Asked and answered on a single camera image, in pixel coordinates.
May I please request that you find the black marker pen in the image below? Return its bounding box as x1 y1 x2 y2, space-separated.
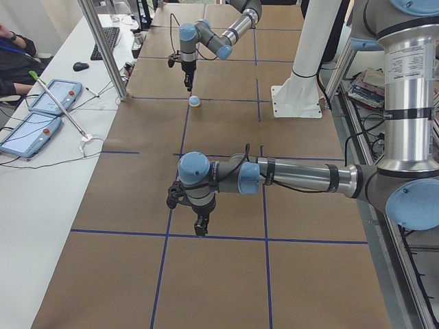
85 87 100 98

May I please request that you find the metal cup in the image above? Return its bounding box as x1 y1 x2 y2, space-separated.
132 33 143 51

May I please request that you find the seated person in black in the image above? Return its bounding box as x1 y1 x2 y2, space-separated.
0 23 52 97

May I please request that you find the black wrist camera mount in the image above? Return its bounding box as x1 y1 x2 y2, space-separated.
167 50 181 68
166 181 190 209

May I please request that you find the upper blue teach pendant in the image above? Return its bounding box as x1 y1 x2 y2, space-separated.
29 79 83 116

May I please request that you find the stack of books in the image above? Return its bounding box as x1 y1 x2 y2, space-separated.
347 68 385 108

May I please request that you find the aluminium frame post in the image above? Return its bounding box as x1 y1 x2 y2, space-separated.
78 0 128 101

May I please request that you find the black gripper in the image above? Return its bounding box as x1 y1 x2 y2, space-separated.
181 60 196 91
191 200 216 236

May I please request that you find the blue teach pendant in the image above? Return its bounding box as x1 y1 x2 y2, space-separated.
29 79 83 116
1 112 62 158

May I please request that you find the black camera cable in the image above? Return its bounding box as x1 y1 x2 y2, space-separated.
170 12 182 52

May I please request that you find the blue and cream bell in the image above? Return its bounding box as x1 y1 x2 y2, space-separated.
188 95 201 108

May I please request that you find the brown paper table cover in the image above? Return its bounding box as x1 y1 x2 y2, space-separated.
33 4 391 328

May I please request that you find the green tipped metal rod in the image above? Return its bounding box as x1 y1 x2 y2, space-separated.
29 71 92 141

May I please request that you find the black computer mouse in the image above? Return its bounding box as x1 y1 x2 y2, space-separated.
73 62 89 72

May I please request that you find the lower blue teach pendant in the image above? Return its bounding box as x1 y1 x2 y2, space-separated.
1 112 62 158

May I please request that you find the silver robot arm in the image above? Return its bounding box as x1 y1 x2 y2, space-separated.
167 1 438 236
174 0 262 91

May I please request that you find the black keyboard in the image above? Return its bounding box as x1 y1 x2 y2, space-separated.
90 26 121 62

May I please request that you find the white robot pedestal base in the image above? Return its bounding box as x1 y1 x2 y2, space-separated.
271 0 345 119

